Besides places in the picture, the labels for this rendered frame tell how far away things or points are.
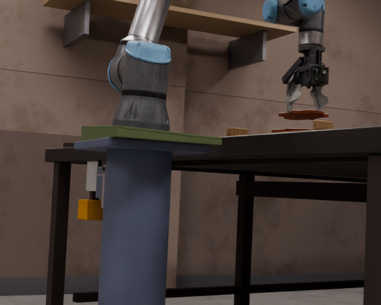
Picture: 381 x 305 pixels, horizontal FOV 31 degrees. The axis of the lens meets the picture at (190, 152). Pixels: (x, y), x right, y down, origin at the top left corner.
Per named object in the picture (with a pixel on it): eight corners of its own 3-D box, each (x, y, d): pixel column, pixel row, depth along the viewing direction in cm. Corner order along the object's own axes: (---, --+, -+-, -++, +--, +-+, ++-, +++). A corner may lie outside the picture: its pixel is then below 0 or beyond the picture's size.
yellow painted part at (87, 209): (86, 220, 267) (89, 160, 268) (77, 219, 274) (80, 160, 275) (104, 220, 271) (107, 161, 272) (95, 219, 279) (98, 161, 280)
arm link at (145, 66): (127, 88, 168) (133, 33, 169) (114, 91, 181) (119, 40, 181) (173, 94, 173) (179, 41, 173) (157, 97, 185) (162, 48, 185)
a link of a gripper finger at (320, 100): (329, 116, 206) (319, 87, 205) (317, 117, 211) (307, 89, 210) (337, 112, 207) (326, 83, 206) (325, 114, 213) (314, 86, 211)
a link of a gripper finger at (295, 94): (290, 106, 200) (303, 80, 202) (279, 108, 205) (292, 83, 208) (298, 112, 201) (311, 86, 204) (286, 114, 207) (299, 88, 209)
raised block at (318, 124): (316, 129, 185) (317, 119, 185) (312, 130, 186) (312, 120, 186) (332, 131, 188) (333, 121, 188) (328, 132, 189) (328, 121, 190)
